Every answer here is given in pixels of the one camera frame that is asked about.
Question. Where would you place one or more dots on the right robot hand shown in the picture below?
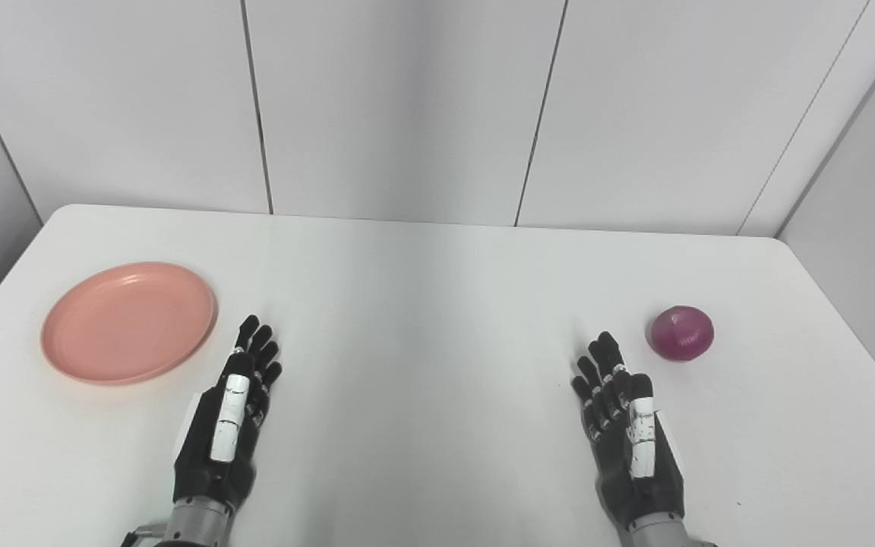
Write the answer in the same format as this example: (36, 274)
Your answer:
(639, 441)

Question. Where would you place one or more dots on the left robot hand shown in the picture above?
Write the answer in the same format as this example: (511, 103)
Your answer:
(226, 425)

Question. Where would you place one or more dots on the purple onion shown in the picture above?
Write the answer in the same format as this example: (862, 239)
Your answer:
(681, 333)

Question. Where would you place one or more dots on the pink plate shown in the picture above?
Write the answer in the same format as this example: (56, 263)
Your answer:
(129, 321)

